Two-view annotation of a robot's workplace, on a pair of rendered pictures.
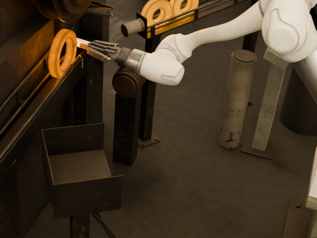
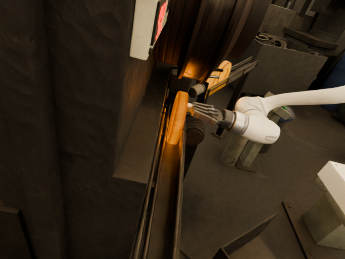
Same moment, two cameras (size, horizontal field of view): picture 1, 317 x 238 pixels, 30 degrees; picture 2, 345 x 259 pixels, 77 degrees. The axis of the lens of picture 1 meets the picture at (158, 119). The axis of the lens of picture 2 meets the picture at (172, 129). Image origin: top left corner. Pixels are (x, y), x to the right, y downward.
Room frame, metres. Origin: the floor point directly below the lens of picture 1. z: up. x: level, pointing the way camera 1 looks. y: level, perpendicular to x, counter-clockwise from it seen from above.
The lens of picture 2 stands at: (1.30, 0.61, 1.14)
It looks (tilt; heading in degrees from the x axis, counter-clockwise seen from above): 35 degrees down; 339
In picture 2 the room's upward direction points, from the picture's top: 16 degrees clockwise
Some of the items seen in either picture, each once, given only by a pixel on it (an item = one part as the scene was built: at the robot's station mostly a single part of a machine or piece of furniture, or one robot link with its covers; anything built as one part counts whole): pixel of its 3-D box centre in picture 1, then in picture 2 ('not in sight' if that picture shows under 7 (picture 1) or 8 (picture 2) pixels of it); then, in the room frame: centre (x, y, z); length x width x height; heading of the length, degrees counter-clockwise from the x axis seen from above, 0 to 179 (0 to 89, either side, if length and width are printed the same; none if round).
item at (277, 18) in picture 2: not in sight; (271, 38); (5.44, -2.49, 0.55); 1.10 x 0.53 x 1.10; 5
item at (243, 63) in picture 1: (235, 100); (239, 138); (2.43, -0.37, 0.26); 0.12 x 0.12 x 0.52
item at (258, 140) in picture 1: (271, 96); (260, 134); (2.42, -0.54, 0.31); 0.24 x 0.16 x 0.62; 165
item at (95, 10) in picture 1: (94, 34); (175, 95); (2.19, 0.30, 0.68); 0.11 x 0.08 x 0.24; 75
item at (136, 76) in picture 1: (130, 111); (183, 151); (2.24, 0.13, 0.27); 0.22 x 0.13 x 0.53; 165
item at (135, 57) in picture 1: (136, 61); (235, 122); (1.94, 0.11, 0.72); 0.09 x 0.06 x 0.09; 165
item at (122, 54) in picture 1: (118, 55); (219, 117); (1.96, 0.18, 0.73); 0.09 x 0.08 x 0.07; 75
